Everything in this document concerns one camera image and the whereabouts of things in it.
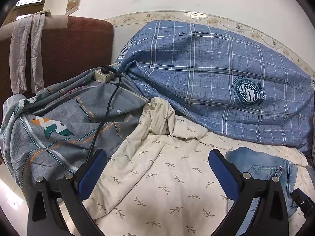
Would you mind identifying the light blue denim jeans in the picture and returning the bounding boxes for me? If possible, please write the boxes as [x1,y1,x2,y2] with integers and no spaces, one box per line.
[225,147,299,236]

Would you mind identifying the grey patterned blanket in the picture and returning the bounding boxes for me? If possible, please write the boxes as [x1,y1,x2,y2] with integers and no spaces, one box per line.
[1,69,148,202]

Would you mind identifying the cream leaf-print bedsheet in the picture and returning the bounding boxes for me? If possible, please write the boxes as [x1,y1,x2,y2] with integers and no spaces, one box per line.
[83,98,314,235]

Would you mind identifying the blue plaid pillow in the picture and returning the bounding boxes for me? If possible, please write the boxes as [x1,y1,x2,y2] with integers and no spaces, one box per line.
[116,20,314,154]

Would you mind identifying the white power strip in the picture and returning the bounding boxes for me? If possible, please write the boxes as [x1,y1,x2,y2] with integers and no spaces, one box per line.
[94,63,119,83]

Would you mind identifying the dark red headboard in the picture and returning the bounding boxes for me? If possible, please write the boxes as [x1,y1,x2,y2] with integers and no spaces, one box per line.
[1,16,114,118]

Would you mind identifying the grey cloth on headboard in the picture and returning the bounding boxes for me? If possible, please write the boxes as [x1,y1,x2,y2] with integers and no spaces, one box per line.
[9,14,45,95]

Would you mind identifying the black power cable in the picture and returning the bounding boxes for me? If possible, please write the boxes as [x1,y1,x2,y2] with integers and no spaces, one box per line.
[86,64,122,164]

